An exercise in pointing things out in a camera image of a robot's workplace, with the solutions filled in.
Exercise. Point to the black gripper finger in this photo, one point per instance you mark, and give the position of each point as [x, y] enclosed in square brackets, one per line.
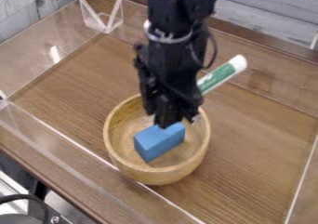
[149, 89]
[171, 110]

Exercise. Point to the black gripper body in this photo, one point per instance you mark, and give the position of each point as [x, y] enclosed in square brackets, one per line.
[174, 64]

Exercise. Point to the green white marker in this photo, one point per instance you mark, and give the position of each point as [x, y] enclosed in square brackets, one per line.
[222, 74]

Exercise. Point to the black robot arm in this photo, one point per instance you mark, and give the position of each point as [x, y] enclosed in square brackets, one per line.
[175, 21]

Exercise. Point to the brown wooden bowl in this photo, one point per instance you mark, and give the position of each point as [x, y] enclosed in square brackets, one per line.
[126, 120]

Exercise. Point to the blue rectangular block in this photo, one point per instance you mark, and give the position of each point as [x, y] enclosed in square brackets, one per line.
[154, 140]

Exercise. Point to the clear acrylic corner bracket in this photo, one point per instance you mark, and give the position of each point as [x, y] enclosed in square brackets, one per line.
[101, 21]

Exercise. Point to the clear acrylic front wall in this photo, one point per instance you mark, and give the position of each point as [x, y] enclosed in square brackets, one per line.
[79, 175]

